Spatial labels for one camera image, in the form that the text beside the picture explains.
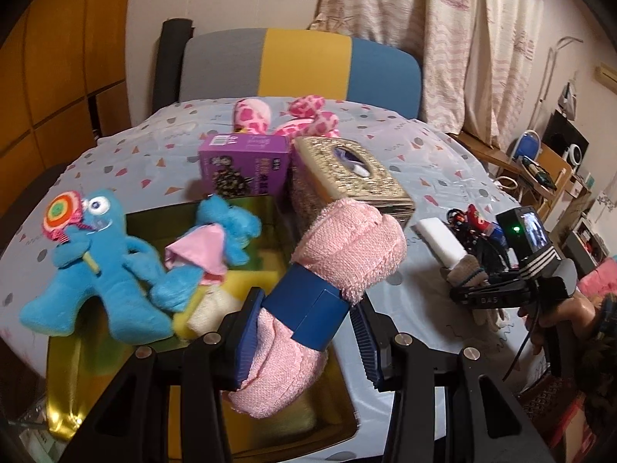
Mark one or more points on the blue monster plush toy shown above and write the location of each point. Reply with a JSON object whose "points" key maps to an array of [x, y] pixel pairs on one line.
{"points": [[111, 270]]}

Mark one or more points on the blue folding stool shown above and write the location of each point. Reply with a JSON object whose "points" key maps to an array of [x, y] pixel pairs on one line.
{"points": [[528, 147]]}

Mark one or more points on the pink spotted plush toy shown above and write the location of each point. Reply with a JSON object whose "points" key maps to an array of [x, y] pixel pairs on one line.
{"points": [[308, 115]]}

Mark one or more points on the yellow sponge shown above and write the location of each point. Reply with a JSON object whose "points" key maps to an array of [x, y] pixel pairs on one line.
{"points": [[241, 277]]}

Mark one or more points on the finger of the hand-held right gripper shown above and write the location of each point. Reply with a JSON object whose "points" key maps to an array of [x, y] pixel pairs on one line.
{"points": [[496, 277], [460, 295]]}

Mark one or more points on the small white fan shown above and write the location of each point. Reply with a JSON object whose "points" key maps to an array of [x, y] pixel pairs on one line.
{"points": [[574, 153]]}

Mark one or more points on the black monitor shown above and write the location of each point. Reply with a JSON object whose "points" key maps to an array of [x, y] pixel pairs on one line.
{"points": [[561, 130]]}

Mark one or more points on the black braided hair piece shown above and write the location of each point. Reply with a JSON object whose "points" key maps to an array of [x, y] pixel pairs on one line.
{"points": [[455, 217]]}

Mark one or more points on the purple cardboard box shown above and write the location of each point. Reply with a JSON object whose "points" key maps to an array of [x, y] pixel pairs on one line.
{"points": [[241, 154]]}

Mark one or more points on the black rolled mat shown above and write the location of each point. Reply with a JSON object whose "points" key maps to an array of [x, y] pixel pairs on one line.
{"points": [[168, 67]]}

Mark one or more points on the ship print curtain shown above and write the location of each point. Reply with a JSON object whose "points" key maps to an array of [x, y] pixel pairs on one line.
{"points": [[434, 33]]}

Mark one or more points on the wall air conditioner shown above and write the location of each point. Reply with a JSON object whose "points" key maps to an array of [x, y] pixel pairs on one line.
{"points": [[606, 75]]}

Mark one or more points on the person's right hand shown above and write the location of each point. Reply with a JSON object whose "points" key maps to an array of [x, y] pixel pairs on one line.
{"points": [[583, 311]]}

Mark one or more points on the small red toy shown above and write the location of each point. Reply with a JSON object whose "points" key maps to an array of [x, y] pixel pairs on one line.
{"points": [[478, 216]]}

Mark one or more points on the blue teddy bear pink dress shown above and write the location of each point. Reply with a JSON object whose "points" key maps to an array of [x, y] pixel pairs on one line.
{"points": [[231, 226]]}

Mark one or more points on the wooden side desk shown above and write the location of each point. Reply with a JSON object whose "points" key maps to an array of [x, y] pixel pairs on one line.
{"points": [[482, 152]]}

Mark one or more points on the wooden board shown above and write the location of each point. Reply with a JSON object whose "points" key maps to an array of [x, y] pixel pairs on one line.
{"points": [[554, 164]]}

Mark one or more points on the wooden wardrobe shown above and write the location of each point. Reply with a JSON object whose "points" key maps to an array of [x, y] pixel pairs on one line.
{"points": [[58, 58]]}

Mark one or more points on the garment steamer head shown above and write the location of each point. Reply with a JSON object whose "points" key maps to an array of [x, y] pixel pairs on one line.
{"points": [[569, 101]]}

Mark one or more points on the white sponge block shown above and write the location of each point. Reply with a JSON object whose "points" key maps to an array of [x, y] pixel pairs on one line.
{"points": [[438, 238]]}

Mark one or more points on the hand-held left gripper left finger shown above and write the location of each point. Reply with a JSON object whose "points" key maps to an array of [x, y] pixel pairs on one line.
{"points": [[246, 342]]}

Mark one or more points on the black hair tool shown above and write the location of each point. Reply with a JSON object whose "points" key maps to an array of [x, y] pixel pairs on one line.
{"points": [[537, 171]]}

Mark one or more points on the white steamer pole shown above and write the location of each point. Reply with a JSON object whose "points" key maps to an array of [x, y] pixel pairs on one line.
{"points": [[542, 87]]}

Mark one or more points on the white knit glove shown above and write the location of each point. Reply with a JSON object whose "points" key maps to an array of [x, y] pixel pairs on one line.
{"points": [[465, 270]]}

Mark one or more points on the gold tin tray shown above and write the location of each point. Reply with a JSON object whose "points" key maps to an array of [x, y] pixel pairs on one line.
{"points": [[159, 222]]}

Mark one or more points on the pink blanket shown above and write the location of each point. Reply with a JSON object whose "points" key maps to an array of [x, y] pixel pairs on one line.
{"points": [[597, 277]]}

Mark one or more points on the grey yellow blue chair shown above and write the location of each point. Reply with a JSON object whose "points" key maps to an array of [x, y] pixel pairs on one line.
{"points": [[299, 67]]}

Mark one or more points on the pink towel with blue band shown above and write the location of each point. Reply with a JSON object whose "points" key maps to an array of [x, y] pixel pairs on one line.
{"points": [[352, 246]]}

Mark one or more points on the ornate silver tissue box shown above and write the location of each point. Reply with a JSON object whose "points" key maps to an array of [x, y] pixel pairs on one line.
{"points": [[337, 169]]}

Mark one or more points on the dark grey chair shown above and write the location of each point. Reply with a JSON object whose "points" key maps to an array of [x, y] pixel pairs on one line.
{"points": [[29, 197]]}

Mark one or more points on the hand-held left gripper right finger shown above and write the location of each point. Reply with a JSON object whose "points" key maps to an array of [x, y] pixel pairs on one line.
{"points": [[369, 347]]}

